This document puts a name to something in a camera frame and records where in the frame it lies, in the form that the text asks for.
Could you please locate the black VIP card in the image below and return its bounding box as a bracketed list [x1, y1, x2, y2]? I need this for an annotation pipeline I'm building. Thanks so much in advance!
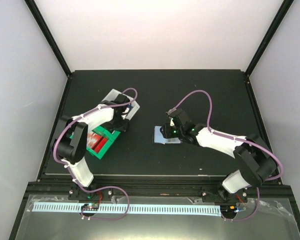
[165, 137, 181, 144]

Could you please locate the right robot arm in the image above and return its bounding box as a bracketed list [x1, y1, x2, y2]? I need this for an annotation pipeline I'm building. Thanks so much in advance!
[158, 108, 279, 202]

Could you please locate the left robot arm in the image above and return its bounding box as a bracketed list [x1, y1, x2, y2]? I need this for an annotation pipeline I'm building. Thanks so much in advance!
[51, 89, 140, 200]

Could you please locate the green plastic bin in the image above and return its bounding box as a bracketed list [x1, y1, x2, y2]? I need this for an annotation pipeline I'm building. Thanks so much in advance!
[67, 123, 120, 161]

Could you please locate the clear white plastic bin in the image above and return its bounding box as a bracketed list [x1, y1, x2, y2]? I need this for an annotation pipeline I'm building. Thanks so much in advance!
[103, 88, 140, 120]

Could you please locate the left small circuit board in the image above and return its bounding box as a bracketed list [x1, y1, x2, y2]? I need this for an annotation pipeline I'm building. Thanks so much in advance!
[80, 203, 100, 212]

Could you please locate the small circuit board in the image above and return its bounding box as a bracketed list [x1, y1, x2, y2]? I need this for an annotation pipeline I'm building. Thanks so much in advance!
[220, 205, 243, 214]
[80, 203, 100, 212]

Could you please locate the right small circuit board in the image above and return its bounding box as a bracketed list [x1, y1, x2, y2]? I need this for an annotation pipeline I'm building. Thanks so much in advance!
[220, 205, 243, 214]

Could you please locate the clear acrylic sheet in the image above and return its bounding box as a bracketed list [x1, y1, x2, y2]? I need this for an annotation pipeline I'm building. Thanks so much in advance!
[15, 195, 300, 240]

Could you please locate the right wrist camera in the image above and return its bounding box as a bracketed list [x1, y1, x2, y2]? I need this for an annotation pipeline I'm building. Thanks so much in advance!
[166, 109, 176, 127]

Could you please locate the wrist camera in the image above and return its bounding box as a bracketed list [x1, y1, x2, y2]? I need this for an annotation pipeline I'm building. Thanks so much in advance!
[121, 105, 131, 119]
[166, 109, 176, 127]

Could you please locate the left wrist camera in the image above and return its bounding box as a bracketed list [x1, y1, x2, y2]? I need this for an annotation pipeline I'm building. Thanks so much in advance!
[121, 105, 131, 119]

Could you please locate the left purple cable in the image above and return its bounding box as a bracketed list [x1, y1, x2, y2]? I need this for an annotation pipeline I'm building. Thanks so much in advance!
[53, 87, 138, 222]

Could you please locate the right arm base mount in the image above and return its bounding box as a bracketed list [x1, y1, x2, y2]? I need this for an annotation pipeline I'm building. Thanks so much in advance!
[198, 185, 247, 204]

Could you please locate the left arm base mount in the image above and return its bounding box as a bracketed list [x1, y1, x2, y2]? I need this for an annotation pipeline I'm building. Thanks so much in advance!
[68, 184, 115, 202]

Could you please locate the white slotted cable duct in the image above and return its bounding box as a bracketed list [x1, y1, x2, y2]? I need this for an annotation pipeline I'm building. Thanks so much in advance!
[32, 202, 221, 217]

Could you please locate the black aluminium front rail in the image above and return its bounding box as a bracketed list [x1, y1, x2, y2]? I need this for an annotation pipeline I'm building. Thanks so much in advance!
[27, 174, 295, 198]

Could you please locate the left black frame post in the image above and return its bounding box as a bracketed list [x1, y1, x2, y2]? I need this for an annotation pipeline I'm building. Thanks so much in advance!
[24, 0, 72, 78]

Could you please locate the black frame post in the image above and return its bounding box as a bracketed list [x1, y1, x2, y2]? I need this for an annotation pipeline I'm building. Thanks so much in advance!
[24, 0, 72, 78]
[245, 0, 294, 77]

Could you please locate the right black frame post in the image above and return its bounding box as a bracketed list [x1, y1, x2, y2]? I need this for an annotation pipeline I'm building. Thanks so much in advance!
[245, 0, 294, 77]

